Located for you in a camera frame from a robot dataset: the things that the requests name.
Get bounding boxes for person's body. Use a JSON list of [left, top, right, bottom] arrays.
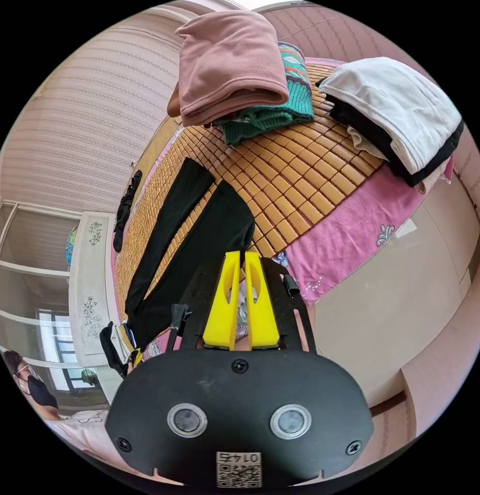
[[2, 350, 157, 477]]

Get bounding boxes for white cupboard with floral print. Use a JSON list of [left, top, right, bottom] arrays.
[[68, 211, 117, 367]]

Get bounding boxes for bed with woven mat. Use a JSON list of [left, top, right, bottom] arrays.
[[110, 57, 456, 361]]

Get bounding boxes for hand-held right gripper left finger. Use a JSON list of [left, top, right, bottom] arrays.
[[202, 251, 241, 350]]

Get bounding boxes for black long pants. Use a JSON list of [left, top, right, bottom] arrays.
[[124, 157, 257, 347]]

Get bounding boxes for white and black clothes pile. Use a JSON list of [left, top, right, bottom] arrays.
[[315, 57, 466, 195]]

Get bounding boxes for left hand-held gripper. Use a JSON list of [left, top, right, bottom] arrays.
[[99, 321, 145, 380]]

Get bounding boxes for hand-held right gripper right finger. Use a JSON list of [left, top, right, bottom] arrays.
[[244, 252, 281, 350]]

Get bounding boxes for small black garment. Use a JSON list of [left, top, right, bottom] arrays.
[[113, 170, 143, 253]]

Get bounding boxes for pink and green clothes pile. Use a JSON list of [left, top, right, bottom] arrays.
[[167, 9, 315, 147]]

